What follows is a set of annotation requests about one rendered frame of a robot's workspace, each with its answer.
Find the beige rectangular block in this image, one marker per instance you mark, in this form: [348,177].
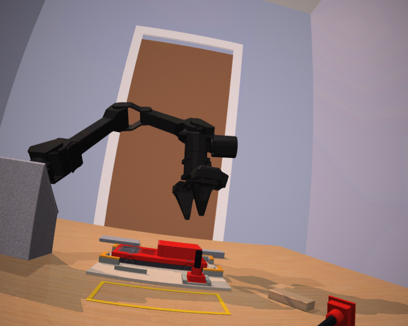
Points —
[294,300]

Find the yellow rectangular frame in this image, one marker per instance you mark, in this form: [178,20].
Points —
[160,309]

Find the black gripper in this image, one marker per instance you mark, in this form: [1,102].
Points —
[200,181]

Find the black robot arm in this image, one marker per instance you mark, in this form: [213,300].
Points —
[63,156]

